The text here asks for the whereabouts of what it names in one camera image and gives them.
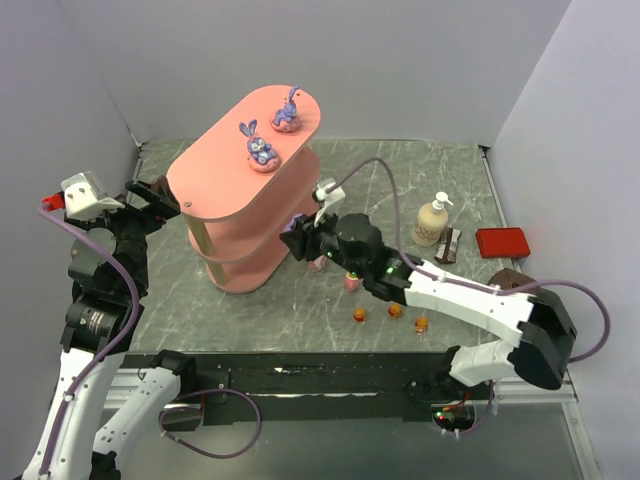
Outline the electronics board with leds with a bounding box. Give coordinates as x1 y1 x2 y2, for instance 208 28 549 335
432 406 476 435

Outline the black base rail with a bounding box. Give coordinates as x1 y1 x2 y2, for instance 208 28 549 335
119 351 506 426

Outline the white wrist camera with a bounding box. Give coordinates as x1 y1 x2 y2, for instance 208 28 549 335
312 178 346 226
41 171 125 222

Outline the orange bear toy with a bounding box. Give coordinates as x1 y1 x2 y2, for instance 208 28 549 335
414 316 429 334
353 308 367 323
388 304 403 319

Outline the pink three-tier shelf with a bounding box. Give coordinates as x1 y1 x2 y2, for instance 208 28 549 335
167 85 321 294

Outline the orange bear toy left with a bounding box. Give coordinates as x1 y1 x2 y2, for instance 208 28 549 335
353 308 367 323

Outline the brown and green roll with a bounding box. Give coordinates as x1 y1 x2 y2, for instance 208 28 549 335
487 268 536 290

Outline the red rectangular box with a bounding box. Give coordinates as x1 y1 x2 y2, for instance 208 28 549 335
475 227 531 259

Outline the brown snack packet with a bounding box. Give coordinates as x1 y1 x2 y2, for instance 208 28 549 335
434 227 461 264

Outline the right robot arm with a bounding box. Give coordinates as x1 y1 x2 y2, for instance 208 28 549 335
279 214 577 390

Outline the small purple bunny toy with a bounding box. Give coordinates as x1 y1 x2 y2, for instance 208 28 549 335
283 213 307 233

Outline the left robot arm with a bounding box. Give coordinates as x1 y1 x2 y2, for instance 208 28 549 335
21 171 196 479

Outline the pink toy with yellow top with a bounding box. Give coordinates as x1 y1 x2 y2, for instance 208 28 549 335
344 272 360 292

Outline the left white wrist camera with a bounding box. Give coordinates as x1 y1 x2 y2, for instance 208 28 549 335
41 171 125 222

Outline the pink white egg toy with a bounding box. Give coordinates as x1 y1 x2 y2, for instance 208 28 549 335
310 256 326 271

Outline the orange bear toy right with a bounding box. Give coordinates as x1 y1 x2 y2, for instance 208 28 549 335
414 316 429 334

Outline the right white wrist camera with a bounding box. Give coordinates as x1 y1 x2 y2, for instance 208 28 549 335
312 178 346 226

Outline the cream pump lotion bottle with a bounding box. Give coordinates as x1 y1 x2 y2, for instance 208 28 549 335
411 191 453 247

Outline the orange bear toy middle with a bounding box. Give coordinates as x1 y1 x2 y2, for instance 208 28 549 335
388 304 403 319

